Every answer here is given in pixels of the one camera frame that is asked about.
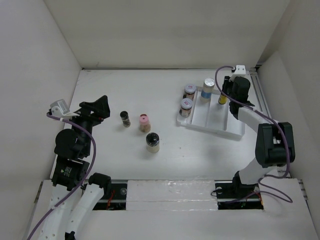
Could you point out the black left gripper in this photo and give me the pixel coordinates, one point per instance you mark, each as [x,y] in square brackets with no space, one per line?
[100,106]

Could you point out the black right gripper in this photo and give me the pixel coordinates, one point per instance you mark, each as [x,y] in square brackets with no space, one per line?
[226,83]

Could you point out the yellow label bottle cork cap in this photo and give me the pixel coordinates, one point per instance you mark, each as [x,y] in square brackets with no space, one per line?
[222,99]

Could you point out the blue label silver lid jar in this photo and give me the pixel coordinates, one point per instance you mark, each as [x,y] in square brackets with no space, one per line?
[207,89]

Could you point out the white lid brown sauce jar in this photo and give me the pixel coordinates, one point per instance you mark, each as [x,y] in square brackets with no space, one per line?
[189,91]

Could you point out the pink lid spice jar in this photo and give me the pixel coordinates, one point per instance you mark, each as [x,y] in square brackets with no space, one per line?
[144,123]

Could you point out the black lid white powder jar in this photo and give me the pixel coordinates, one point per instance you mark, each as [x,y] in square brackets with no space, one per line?
[152,142]

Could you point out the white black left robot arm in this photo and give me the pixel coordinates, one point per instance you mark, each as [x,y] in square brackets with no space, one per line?
[75,191]

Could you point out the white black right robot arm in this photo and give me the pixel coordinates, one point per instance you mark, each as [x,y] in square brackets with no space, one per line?
[246,182]

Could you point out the black pepper grinder bottle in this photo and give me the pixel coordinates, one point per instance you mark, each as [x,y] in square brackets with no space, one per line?
[125,119]

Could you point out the white divided organizer tray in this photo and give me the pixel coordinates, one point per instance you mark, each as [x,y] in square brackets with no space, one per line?
[212,117]

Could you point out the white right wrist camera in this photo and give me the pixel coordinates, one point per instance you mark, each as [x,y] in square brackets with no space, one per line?
[238,71]

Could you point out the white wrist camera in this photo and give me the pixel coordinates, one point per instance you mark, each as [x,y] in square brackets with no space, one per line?
[61,110]
[238,71]

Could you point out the aluminium rail right edge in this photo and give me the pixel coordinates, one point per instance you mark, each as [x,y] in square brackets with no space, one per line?
[275,142]

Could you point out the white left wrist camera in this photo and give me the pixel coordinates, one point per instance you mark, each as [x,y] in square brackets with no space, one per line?
[61,110]

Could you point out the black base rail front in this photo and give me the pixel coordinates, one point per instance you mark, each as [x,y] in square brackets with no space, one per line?
[173,195]

